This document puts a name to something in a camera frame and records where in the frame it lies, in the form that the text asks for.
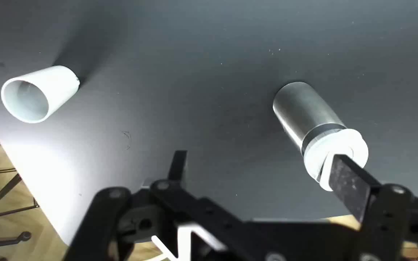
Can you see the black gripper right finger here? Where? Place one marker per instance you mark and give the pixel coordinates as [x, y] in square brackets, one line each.
[352, 184]

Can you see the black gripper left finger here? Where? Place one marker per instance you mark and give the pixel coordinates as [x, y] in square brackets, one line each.
[178, 166]

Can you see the silver cup with white lid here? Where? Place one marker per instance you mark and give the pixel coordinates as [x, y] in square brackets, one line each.
[317, 130]

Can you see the white plastic cup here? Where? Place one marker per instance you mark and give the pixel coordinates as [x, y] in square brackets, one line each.
[35, 95]

